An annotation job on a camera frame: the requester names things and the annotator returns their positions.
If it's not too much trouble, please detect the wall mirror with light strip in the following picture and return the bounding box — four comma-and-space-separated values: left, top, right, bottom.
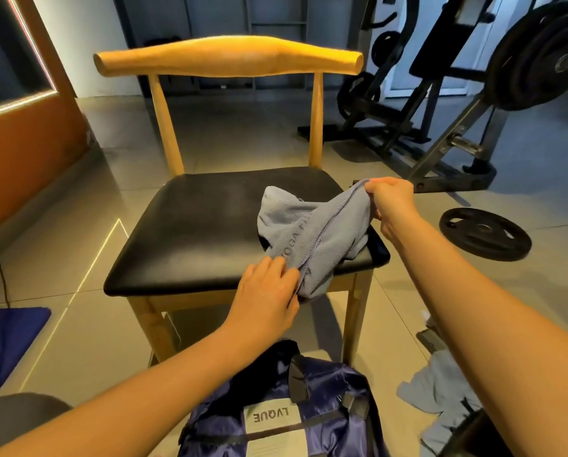
0, 0, 59, 124

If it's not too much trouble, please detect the loose black weight plate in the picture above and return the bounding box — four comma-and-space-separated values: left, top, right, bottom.
440, 207, 533, 263

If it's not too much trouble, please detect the dark blue mat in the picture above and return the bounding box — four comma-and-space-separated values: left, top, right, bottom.
0, 304, 53, 402

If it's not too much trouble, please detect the person's left hand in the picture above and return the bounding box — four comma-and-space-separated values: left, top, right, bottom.
225, 256, 303, 349

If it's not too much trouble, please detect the person's right forearm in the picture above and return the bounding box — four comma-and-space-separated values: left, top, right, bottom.
383, 209, 568, 457

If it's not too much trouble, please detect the grey shelf unit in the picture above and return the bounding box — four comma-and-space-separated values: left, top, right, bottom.
113, 0, 361, 99

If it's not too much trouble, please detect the person's left forearm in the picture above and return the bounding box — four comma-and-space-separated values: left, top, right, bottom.
0, 323, 266, 457

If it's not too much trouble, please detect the person's right hand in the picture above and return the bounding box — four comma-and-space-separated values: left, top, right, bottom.
364, 176, 417, 235

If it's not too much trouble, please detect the wooden chair with black seat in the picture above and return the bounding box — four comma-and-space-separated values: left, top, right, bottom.
94, 35, 392, 368

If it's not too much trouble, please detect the single blue-grey towel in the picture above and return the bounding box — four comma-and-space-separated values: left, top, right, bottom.
257, 180, 376, 301

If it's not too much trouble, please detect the person's left leg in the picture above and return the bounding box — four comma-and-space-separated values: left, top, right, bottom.
0, 393, 72, 457

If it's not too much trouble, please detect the mounted black weight plate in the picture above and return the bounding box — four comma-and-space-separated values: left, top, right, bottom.
484, 3, 568, 113

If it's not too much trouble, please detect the navy blue bag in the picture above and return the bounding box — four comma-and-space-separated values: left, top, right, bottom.
177, 338, 390, 457

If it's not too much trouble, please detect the black and grey gym machine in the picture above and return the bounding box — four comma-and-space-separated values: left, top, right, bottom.
297, 0, 568, 194

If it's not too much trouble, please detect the pile of blue-grey towels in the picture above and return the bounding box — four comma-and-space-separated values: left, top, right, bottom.
396, 323, 486, 457

